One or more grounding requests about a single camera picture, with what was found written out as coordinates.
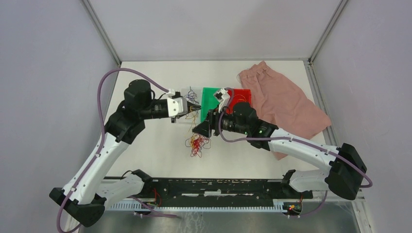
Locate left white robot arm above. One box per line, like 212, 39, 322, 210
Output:
49, 79, 201, 227

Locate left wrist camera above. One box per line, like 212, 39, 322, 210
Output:
166, 89, 189, 123

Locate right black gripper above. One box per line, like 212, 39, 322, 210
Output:
192, 104, 249, 138

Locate yellow cable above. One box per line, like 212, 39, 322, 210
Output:
185, 107, 202, 134

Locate green plastic bin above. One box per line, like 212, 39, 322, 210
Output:
200, 87, 220, 122

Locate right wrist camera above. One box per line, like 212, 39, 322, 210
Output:
213, 87, 234, 113

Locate coloured cable pile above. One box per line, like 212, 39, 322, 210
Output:
185, 133, 212, 158

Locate white slotted cable duct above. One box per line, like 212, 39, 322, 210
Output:
108, 200, 292, 214

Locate pink cloth shorts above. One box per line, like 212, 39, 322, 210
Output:
237, 61, 332, 161

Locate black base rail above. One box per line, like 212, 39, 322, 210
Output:
106, 177, 313, 208

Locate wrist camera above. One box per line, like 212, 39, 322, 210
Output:
213, 87, 234, 113
166, 89, 189, 123

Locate red plastic bin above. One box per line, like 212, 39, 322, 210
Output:
226, 88, 252, 114

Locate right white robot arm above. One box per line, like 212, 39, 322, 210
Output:
192, 102, 373, 200

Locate dark blue cables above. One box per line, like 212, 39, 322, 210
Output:
183, 86, 200, 104

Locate clear plastic bin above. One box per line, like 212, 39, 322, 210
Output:
178, 86, 203, 125

